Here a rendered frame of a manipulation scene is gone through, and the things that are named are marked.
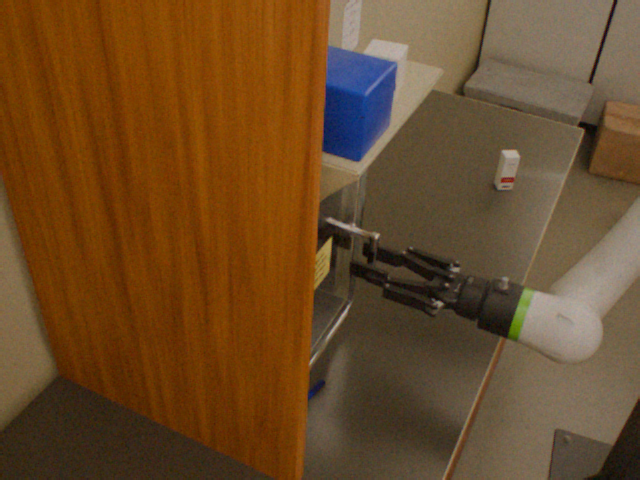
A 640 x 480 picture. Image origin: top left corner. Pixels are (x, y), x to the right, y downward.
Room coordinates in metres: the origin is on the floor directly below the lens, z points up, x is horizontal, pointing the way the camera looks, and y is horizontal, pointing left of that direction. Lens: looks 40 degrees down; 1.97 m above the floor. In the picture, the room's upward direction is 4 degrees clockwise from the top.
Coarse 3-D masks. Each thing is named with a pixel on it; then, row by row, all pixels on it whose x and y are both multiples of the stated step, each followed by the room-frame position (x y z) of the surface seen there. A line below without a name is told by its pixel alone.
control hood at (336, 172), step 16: (416, 64) 0.99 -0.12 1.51; (416, 80) 0.94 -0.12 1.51; (432, 80) 0.94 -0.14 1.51; (400, 96) 0.88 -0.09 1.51; (416, 96) 0.89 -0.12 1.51; (400, 112) 0.84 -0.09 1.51; (384, 144) 0.76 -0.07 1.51; (336, 160) 0.71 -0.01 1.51; (368, 160) 0.72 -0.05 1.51; (320, 176) 0.71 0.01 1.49; (336, 176) 0.70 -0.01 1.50; (352, 176) 0.69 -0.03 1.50; (320, 192) 0.71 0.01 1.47
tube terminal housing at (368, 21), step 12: (336, 0) 0.88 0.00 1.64; (348, 0) 0.92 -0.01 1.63; (372, 0) 1.00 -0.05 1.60; (336, 12) 0.89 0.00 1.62; (372, 12) 1.00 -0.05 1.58; (336, 24) 0.89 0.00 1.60; (360, 24) 0.97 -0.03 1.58; (372, 24) 1.01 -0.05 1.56; (336, 36) 0.89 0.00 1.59; (360, 36) 0.97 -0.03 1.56; (372, 36) 1.01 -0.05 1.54; (360, 48) 0.97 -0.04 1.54
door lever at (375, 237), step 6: (354, 228) 0.97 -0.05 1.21; (354, 234) 0.97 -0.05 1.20; (360, 234) 0.96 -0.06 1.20; (366, 234) 0.96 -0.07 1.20; (372, 234) 0.95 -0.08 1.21; (378, 234) 0.96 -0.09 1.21; (372, 240) 0.95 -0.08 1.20; (378, 240) 0.95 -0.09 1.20; (372, 246) 0.95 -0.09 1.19; (378, 246) 0.95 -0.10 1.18; (372, 252) 0.95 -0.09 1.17; (366, 258) 0.95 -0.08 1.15; (372, 258) 0.95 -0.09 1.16; (366, 264) 0.95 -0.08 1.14; (372, 264) 0.95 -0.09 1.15
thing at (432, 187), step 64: (448, 128) 1.81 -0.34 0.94; (512, 128) 1.83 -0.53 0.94; (576, 128) 1.86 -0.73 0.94; (384, 192) 1.46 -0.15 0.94; (448, 192) 1.48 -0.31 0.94; (512, 192) 1.50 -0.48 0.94; (448, 256) 1.23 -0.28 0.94; (512, 256) 1.24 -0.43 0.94; (384, 320) 1.01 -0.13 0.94; (448, 320) 1.03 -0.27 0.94; (64, 384) 0.80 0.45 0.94; (384, 384) 0.85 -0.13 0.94; (448, 384) 0.86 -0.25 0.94; (0, 448) 0.66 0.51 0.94; (64, 448) 0.67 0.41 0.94; (128, 448) 0.68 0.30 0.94; (192, 448) 0.68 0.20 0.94; (320, 448) 0.70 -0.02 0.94; (384, 448) 0.71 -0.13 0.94; (448, 448) 0.72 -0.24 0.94
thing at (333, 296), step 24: (336, 192) 0.90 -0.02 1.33; (360, 192) 0.99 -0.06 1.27; (336, 216) 0.90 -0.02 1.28; (360, 216) 1.00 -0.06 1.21; (336, 240) 0.91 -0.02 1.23; (336, 264) 0.92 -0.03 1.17; (336, 288) 0.93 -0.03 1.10; (336, 312) 0.94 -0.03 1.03; (312, 336) 0.84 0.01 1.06; (312, 360) 0.85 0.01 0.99
